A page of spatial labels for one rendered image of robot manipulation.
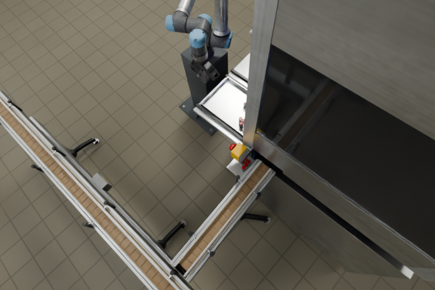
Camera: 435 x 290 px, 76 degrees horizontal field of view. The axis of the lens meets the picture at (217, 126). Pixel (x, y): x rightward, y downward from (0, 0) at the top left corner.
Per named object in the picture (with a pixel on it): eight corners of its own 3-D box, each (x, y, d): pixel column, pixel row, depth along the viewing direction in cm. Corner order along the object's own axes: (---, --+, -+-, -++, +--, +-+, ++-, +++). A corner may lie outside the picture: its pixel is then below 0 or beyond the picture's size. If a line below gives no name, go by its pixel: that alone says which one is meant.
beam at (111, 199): (180, 266, 176) (177, 266, 166) (171, 276, 174) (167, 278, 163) (40, 122, 227) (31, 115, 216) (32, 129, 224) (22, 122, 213)
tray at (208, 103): (270, 108, 171) (270, 105, 168) (243, 138, 163) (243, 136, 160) (228, 79, 182) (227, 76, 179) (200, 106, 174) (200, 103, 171)
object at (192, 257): (254, 161, 161) (256, 152, 147) (276, 178, 156) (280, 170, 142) (171, 261, 141) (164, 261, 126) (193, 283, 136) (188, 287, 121)
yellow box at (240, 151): (249, 154, 151) (250, 149, 144) (241, 164, 148) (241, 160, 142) (238, 145, 153) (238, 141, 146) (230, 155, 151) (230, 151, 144)
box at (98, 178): (112, 186, 198) (107, 183, 190) (107, 191, 197) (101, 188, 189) (102, 175, 202) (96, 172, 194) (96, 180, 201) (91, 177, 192)
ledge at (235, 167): (260, 166, 158) (260, 165, 156) (246, 184, 154) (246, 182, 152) (241, 151, 162) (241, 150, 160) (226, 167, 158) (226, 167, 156)
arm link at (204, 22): (189, 10, 133) (184, 27, 129) (213, 13, 132) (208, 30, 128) (192, 22, 141) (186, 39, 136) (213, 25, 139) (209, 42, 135)
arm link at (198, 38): (207, 27, 126) (203, 42, 122) (209, 44, 136) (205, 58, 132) (190, 25, 127) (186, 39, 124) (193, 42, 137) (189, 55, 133)
